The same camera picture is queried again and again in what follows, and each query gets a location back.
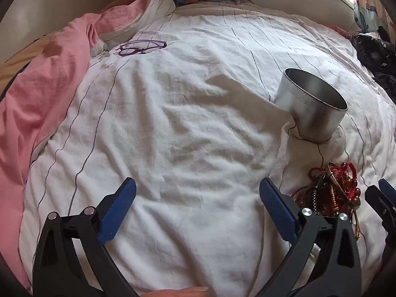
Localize round silver metal tin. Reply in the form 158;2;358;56
272;67;348;144

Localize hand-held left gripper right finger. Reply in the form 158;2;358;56
257;178;362;297

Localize pink blanket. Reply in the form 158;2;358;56
0;0;155;291

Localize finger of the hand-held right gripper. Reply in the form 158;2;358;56
378;178;396;206
364;185;396;232

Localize white striped duvet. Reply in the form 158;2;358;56
19;0;396;297

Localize blue cartoon print cloth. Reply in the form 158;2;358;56
353;1;391;36

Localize pile of red beaded jewelry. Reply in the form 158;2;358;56
291;161;362;242

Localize person's left hand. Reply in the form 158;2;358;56
145;286;212;297

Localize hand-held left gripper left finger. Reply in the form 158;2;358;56
32;177;140;297

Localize purple eyeglasses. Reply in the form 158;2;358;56
115;40;168;57

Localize dark clothes pile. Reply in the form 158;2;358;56
351;32;396;99

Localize silver bangle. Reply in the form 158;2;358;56
325;162;361;211

